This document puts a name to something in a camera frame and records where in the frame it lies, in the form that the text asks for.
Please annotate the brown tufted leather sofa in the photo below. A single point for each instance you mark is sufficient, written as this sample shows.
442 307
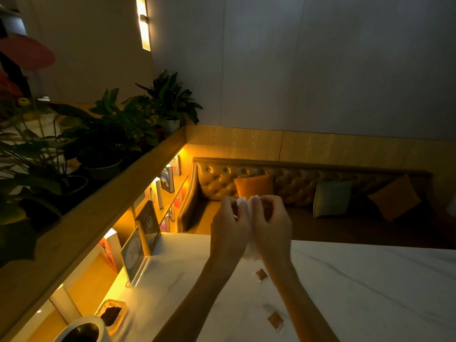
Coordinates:
313 195

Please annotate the orange book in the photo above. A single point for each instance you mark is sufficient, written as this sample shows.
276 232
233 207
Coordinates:
107 255

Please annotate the dark blue book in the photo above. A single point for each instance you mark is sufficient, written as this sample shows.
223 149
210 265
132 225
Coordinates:
167 179

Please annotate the white cup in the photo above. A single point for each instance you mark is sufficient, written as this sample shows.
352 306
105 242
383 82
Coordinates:
82 331

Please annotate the red flower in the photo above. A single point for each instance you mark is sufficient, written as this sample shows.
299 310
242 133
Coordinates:
26 51

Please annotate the person's left thumb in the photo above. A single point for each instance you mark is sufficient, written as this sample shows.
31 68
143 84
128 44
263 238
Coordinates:
243 211

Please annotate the person's right hand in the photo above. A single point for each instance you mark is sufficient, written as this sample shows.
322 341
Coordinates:
274 235

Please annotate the person's right thumb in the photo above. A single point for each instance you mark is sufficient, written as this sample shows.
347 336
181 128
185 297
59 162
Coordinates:
257 207

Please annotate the green cushion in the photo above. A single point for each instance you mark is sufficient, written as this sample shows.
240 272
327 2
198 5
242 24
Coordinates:
332 198

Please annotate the green plant in white pot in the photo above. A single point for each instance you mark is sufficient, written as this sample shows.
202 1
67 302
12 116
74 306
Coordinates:
167 99

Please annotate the wall lamp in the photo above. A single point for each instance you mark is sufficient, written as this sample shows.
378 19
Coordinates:
143 23

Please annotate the white paper tissue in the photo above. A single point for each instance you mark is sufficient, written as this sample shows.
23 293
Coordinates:
250 247

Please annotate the wooden ledge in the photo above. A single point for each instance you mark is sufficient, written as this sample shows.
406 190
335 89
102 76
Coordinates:
89 224

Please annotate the brown cushion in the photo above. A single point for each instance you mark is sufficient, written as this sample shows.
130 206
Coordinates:
393 198

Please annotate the glass ashtray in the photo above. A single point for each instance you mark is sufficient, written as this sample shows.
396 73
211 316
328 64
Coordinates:
111 315

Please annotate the person's right forearm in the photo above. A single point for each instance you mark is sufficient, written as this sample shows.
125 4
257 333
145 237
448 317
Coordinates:
302 309

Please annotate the large-leaved plant in dark pot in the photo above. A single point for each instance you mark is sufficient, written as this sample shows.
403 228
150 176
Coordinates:
28 174

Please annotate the small brown sachet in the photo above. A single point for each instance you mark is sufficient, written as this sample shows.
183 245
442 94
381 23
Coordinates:
261 274
276 321

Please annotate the orange cushion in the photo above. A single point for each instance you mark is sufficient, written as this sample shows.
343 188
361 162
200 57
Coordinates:
253 186

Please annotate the white upright book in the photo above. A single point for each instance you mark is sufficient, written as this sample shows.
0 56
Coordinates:
157 194

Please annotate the person's left hand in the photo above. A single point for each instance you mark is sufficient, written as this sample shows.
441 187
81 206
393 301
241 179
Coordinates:
228 231

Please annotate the dark framed table sign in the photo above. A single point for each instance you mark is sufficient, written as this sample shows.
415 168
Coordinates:
148 226

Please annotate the green plant in grey pot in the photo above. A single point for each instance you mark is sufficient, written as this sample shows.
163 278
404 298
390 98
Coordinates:
107 135

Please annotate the clear acrylic sign holder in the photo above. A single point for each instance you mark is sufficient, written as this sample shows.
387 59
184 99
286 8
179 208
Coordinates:
133 254

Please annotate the pale book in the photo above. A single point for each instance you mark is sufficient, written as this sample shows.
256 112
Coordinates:
175 164

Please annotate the person's left forearm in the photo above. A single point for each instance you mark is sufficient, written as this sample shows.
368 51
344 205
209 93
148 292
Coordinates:
194 302

